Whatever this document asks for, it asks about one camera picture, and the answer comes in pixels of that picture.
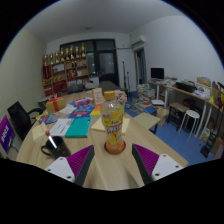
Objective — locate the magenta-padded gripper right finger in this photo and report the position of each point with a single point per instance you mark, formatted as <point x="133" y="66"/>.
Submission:
<point x="166" y="166"/>

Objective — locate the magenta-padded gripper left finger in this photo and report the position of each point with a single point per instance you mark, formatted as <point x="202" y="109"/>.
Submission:
<point x="58" y="166"/>

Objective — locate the yellow-labelled orange drink bottle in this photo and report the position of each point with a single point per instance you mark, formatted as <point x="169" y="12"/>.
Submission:
<point x="113" y="126"/>

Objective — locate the black mug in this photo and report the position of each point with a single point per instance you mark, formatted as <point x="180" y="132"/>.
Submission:
<point x="60" y="150"/>

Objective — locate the spoon with red knob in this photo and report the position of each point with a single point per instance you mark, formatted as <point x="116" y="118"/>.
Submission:
<point x="51" y="140"/>

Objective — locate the beige sticky notepad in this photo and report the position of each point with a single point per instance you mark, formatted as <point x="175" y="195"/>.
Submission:
<point x="40" y="131"/>

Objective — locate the teal notebook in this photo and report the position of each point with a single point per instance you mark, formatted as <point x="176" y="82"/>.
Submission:
<point x="78" y="127"/>

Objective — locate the beige paper pad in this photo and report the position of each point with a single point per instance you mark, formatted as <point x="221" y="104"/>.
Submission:
<point x="96" y="126"/>

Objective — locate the white round stool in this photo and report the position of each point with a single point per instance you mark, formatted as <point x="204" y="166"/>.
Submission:
<point x="190" y="115"/>

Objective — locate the blue colourful book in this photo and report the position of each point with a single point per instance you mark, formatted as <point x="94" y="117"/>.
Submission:
<point x="81" y="111"/>

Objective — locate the black office chair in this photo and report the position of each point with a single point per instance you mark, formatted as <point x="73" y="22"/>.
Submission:
<point x="20" y="118"/>

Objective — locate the yellow gift box red ribbon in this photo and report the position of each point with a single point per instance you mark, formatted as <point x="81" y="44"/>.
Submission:
<point x="55" y="105"/>

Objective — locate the purple sign board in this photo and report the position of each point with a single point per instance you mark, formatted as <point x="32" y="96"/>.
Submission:
<point x="5" y="133"/>

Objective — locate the pink flat box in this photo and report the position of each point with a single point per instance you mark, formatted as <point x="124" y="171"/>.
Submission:
<point x="82" y="101"/>

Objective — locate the long white side desk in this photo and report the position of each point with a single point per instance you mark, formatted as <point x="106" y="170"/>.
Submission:
<point x="196" y="96"/>

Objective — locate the small wooden box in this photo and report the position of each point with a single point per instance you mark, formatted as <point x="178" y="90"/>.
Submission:
<point x="98" y="96"/>

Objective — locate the pale flower bouquet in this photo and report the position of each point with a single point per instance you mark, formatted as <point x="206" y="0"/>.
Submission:
<point x="121" y="96"/>

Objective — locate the wooden shelf unit with trophies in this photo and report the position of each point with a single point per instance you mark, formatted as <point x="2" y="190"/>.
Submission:
<point x="63" y="73"/>

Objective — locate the black computer monitor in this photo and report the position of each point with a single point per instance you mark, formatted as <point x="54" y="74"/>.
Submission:
<point x="157" y="73"/>

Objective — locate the black tripod stand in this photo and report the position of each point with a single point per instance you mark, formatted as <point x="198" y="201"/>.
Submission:
<point x="126" y="80"/>

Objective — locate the dark glass door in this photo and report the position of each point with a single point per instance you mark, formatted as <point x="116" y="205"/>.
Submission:
<point x="103" y="60"/>

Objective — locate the white wall air conditioner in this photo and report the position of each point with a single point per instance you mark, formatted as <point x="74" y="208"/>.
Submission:
<point x="138" y="40"/>

